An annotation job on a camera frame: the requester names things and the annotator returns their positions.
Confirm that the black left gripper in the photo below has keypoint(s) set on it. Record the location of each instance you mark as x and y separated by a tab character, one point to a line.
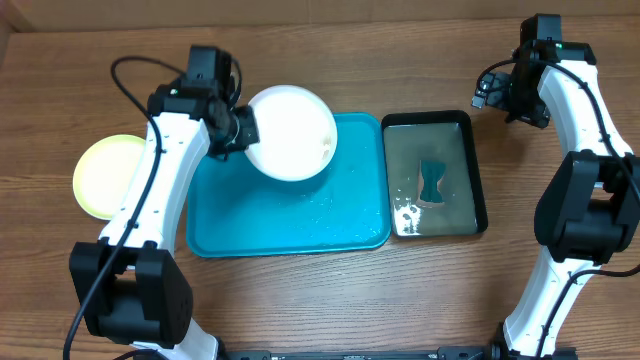
252	134

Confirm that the white plate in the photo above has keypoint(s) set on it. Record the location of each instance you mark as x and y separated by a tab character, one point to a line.
297	133

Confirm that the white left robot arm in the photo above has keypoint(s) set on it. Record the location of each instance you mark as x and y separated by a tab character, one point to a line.
128	283

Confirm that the teal plastic tray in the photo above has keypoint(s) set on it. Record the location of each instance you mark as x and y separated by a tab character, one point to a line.
234	210

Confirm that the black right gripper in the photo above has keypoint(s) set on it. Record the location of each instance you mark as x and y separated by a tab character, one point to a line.
523	116

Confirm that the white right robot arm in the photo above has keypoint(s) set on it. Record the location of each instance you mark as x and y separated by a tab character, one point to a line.
590	209

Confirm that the black water tray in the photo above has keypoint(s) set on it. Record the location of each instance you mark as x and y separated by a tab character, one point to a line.
436	136

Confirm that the yellow plate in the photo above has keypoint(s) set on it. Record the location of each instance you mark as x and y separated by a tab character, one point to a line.
103	173

